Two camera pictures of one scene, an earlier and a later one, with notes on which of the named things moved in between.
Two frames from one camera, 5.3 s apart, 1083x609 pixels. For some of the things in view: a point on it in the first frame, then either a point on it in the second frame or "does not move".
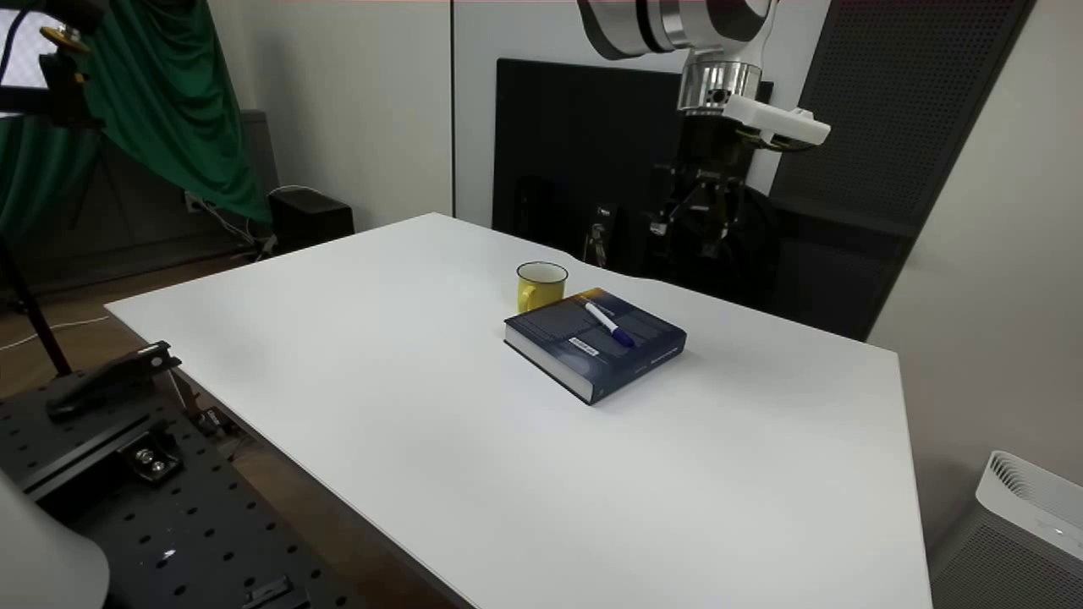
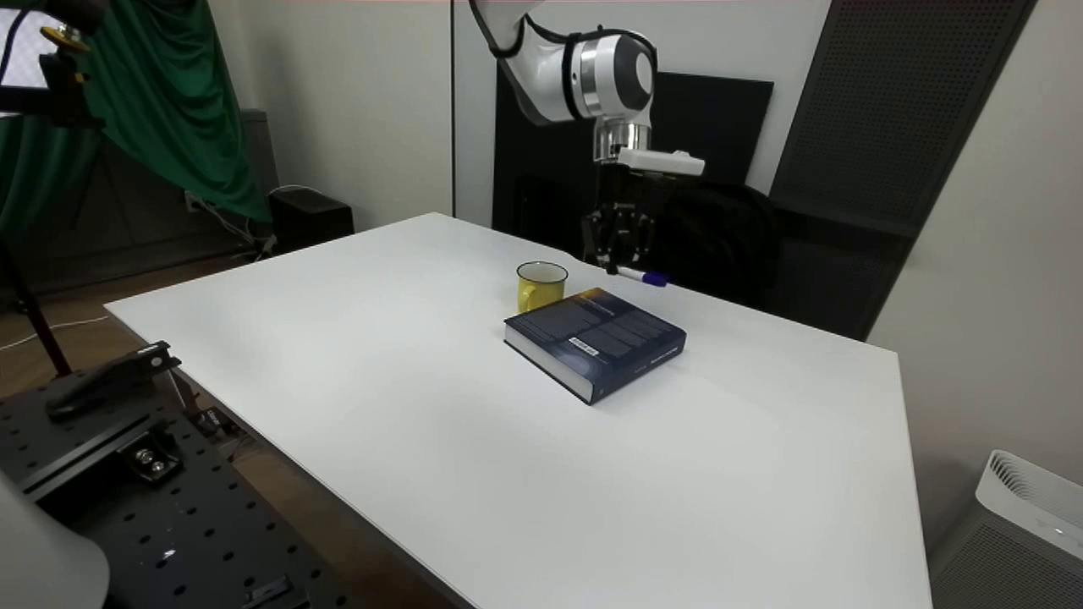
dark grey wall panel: (901, 87) does not move
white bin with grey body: (1023, 546) does not move
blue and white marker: (609, 326) to (659, 278)
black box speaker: (303, 219) does not move
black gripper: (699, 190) to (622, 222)
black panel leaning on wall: (579, 155) does not move
